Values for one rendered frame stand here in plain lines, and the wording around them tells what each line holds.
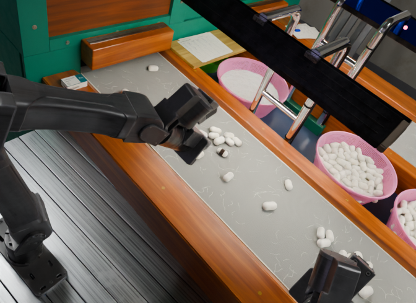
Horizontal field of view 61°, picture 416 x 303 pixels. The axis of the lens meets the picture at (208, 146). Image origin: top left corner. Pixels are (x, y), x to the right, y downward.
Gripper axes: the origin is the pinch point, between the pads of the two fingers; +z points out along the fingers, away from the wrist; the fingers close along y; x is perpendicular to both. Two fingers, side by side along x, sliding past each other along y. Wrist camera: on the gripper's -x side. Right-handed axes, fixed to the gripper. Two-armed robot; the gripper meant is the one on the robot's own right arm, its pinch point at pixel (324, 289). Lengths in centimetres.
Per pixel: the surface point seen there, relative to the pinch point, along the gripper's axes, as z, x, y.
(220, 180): 10.7, 1.0, 34.3
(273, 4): 64, -60, 83
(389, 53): 245, -135, 61
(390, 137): -3.8, -30.6, 10.4
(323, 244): 14.6, -4.7, 5.1
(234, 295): -6.3, 12.5, 11.5
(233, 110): 26, -15, 50
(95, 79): 6, 5, 83
